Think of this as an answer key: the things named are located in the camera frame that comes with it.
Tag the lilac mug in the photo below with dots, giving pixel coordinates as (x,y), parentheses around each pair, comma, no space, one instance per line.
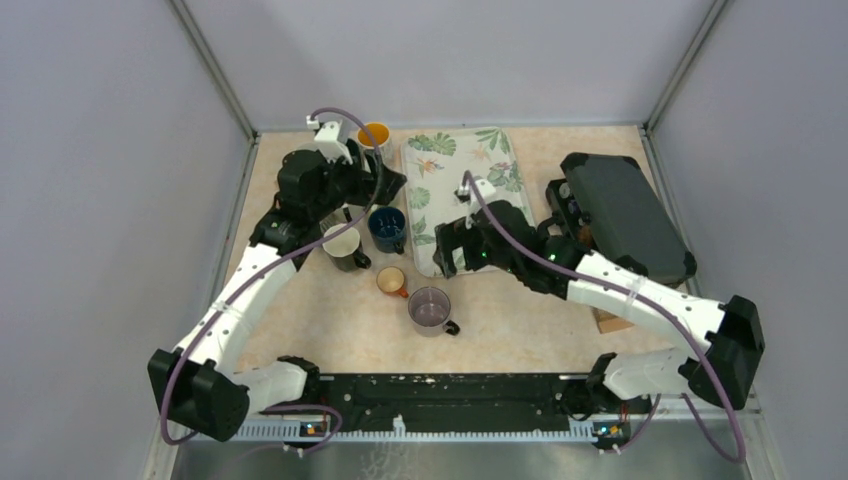
(430,311)

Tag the stacked wooden blocks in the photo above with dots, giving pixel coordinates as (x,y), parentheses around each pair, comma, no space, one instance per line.
(608,323)

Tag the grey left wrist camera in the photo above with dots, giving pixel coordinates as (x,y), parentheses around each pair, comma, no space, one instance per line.
(330,138)

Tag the black octagonal mug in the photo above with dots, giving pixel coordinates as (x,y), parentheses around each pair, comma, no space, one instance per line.
(344,248)

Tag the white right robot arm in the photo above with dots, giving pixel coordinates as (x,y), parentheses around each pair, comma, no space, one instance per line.
(716,346)

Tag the black poker chip case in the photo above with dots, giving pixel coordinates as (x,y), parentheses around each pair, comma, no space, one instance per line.
(607,203)

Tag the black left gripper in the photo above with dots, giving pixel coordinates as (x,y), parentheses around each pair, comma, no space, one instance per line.
(366,192)

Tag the navy blue mug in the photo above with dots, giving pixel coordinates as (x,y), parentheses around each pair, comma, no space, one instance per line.
(387,226)

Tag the small orange cup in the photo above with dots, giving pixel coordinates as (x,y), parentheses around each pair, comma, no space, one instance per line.
(391,281)

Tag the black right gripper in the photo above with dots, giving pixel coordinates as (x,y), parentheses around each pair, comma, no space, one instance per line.
(451,236)

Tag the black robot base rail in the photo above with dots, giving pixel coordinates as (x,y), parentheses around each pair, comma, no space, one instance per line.
(463,403)

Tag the floral white serving tray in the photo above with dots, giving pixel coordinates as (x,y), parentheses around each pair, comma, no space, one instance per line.
(435,164)

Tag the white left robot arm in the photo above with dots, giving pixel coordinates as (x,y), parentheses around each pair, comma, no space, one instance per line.
(196,384)

